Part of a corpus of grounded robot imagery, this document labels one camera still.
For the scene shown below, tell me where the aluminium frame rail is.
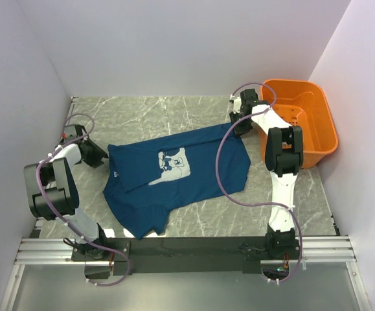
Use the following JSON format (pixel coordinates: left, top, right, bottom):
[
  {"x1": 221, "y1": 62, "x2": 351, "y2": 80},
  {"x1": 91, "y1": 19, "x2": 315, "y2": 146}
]
[{"x1": 14, "y1": 236, "x2": 356, "y2": 266}]

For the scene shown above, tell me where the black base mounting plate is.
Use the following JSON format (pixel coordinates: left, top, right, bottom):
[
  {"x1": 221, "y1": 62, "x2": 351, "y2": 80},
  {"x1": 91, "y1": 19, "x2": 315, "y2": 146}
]
[{"x1": 63, "y1": 235, "x2": 301, "y2": 279}]

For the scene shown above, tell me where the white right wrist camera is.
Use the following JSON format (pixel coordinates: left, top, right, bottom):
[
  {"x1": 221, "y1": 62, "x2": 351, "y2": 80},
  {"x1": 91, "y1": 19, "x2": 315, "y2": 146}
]
[{"x1": 229, "y1": 94, "x2": 242, "y2": 114}]

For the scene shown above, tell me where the orange plastic basket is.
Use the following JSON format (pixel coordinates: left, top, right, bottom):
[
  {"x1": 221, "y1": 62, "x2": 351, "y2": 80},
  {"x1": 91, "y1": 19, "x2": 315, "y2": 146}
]
[{"x1": 260, "y1": 79, "x2": 338, "y2": 168}]

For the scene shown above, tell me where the blue t shirt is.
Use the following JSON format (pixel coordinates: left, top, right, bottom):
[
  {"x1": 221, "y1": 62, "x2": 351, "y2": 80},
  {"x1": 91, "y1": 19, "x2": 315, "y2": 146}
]
[{"x1": 103, "y1": 124, "x2": 251, "y2": 239}]

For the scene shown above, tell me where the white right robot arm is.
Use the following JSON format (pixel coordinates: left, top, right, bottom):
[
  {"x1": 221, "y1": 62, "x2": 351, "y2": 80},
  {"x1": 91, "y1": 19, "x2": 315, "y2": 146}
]
[{"x1": 229, "y1": 89, "x2": 304, "y2": 259}]

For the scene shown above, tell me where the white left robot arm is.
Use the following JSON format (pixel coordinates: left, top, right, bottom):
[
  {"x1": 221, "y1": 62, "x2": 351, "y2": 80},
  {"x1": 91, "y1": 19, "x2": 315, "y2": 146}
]
[{"x1": 23, "y1": 124, "x2": 109, "y2": 260}]

